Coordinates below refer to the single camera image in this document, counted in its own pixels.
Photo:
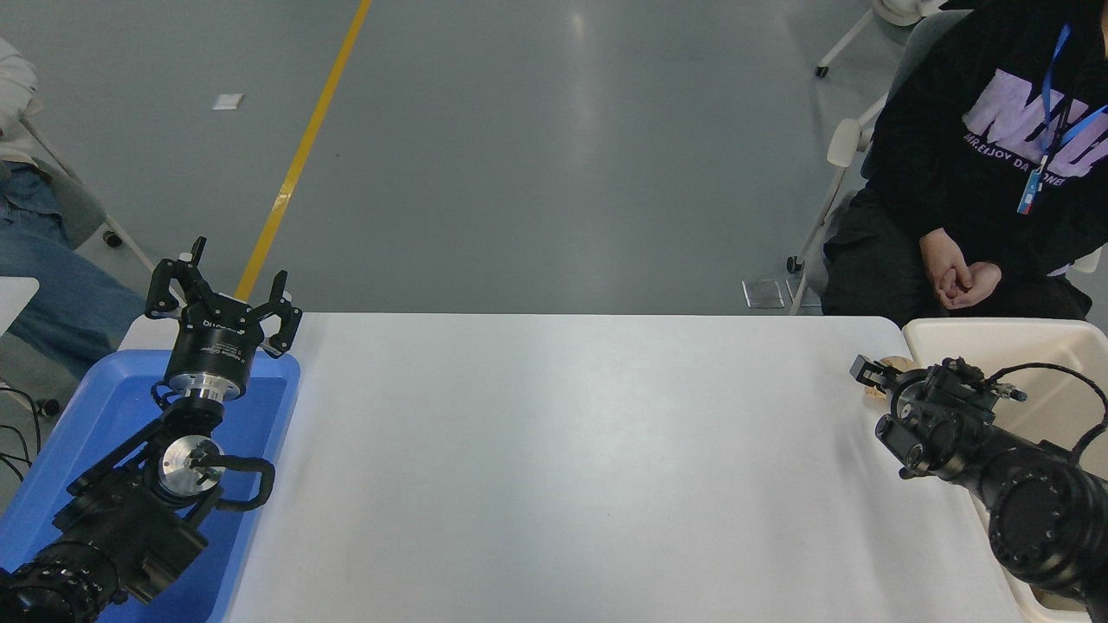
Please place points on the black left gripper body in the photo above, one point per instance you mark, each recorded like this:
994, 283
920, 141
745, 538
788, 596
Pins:
216, 346

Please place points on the tan paper ball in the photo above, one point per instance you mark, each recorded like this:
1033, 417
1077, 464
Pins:
898, 360

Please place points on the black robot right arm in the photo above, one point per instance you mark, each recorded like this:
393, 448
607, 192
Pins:
1039, 502

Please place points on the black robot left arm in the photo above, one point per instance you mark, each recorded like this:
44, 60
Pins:
121, 528

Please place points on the person's right hand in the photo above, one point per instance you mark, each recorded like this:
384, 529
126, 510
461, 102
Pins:
945, 264

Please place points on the person's left hand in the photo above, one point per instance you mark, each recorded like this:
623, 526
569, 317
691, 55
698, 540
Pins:
982, 281

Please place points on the large pale plastic bin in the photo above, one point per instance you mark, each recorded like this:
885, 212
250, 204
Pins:
961, 342

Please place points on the grey office chair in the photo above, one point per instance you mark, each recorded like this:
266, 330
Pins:
74, 203

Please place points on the blue plastic tray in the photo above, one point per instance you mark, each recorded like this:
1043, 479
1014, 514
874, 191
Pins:
95, 415

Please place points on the small white table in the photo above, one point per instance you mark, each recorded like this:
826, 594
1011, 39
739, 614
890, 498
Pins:
16, 303

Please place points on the white framed office chair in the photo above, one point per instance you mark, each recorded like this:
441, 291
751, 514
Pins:
844, 143

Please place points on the white wheeled chair base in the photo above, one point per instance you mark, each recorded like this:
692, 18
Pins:
896, 9

